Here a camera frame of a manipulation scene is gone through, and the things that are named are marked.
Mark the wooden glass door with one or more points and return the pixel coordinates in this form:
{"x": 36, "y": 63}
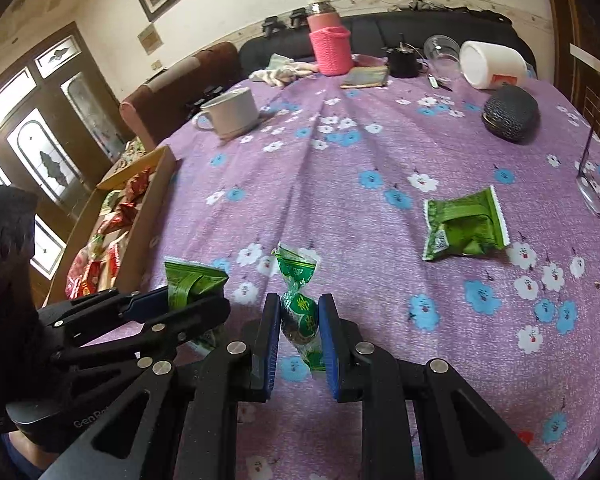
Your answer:
{"x": 30, "y": 125}

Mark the brown armchair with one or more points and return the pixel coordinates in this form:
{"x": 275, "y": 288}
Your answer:
{"x": 180, "y": 85}

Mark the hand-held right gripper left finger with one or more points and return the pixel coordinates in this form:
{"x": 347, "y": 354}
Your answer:
{"x": 271, "y": 355}

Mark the white plastic jar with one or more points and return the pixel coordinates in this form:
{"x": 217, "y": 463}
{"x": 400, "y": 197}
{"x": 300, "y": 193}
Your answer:
{"x": 490, "y": 65}

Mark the pink thermos bottle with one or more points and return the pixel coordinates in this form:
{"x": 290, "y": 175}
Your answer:
{"x": 325, "y": 20}

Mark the small wall plaque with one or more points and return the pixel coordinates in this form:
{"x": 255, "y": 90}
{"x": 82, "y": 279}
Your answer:
{"x": 149, "y": 39}

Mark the green square snack packet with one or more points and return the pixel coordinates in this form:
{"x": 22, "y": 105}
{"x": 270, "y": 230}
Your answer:
{"x": 190, "y": 282}
{"x": 460, "y": 230}

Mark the small metal tool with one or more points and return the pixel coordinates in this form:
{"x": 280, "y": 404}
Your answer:
{"x": 434, "y": 81}

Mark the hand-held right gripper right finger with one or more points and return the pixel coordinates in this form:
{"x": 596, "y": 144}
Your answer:
{"x": 328, "y": 355}

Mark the white mug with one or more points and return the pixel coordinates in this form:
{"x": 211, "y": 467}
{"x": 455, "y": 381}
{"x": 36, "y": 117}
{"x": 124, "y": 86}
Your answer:
{"x": 232, "y": 112}

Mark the small red snack packet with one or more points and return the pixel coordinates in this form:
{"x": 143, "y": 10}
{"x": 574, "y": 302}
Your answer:
{"x": 525, "y": 438}

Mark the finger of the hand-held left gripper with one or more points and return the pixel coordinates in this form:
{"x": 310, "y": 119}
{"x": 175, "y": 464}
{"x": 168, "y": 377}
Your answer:
{"x": 200, "y": 312}
{"x": 145, "y": 302}

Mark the green twisted candy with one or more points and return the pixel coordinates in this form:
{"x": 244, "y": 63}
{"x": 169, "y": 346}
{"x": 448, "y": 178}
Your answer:
{"x": 300, "y": 317}

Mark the black sofa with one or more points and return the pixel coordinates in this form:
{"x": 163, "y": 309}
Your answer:
{"x": 370, "y": 35}

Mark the eyeglasses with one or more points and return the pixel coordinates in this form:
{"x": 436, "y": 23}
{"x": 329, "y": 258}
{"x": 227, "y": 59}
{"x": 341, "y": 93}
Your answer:
{"x": 587, "y": 185}

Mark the purple floral tablecloth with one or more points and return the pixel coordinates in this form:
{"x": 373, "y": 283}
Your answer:
{"x": 355, "y": 160}

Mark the floral cushion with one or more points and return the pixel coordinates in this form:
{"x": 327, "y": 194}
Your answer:
{"x": 130, "y": 155}

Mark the pink dish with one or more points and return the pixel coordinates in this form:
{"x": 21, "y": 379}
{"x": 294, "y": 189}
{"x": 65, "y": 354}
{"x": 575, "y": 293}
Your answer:
{"x": 367, "y": 60}

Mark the black cup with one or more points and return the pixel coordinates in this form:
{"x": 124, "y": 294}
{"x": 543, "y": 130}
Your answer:
{"x": 402, "y": 62}

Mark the pile of red packets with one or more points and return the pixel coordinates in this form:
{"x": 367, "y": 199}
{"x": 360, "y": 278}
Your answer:
{"x": 105, "y": 260}

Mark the pink knitted holder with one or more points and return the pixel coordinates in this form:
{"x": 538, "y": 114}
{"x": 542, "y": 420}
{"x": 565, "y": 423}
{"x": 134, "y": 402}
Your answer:
{"x": 331, "y": 52}

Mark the small black object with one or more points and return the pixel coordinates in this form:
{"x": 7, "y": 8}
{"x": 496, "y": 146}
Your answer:
{"x": 271, "y": 26}

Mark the white cloth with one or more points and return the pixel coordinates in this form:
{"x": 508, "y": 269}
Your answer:
{"x": 280, "y": 72}

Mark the clear glass cup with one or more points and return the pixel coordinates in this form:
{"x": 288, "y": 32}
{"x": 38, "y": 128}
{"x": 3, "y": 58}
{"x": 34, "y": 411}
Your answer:
{"x": 442, "y": 55}

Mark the cardboard box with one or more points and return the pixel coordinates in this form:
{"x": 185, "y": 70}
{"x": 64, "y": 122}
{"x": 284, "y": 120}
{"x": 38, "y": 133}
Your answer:
{"x": 150, "y": 220}

